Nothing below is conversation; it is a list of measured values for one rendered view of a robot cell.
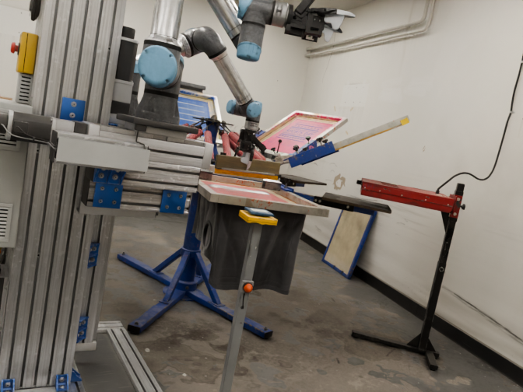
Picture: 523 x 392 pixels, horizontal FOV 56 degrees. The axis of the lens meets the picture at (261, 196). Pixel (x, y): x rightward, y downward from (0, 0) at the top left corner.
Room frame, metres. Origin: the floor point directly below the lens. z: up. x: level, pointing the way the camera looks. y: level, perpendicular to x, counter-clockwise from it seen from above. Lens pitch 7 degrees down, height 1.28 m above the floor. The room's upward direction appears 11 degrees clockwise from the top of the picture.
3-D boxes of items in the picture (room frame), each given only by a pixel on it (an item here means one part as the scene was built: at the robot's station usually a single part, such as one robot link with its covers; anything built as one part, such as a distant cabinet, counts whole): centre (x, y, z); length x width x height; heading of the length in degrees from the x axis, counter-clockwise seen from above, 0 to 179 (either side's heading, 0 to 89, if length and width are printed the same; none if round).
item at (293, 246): (2.30, -0.02, 0.74); 0.45 x 0.03 x 0.43; 110
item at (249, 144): (2.63, 0.13, 1.23); 0.09 x 0.08 x 0.12; 110
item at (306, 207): (2.58, 0.08, 0.97); 0.79 x 0.58 x 0.04; 20
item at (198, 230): (2.46, 0.23, 0.79); 0.46 x 0.09 x 0.33; 20
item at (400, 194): (3.32, -0.96, 1.06); 0.61 x 0.46 x 0.12; 80
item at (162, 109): (1.69, 0.40, 1.31); 0.15 x 0.15 x 0.10
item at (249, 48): (1.61, 0.13, 1.56); 0.11 x 0.08 x 0.11; 6
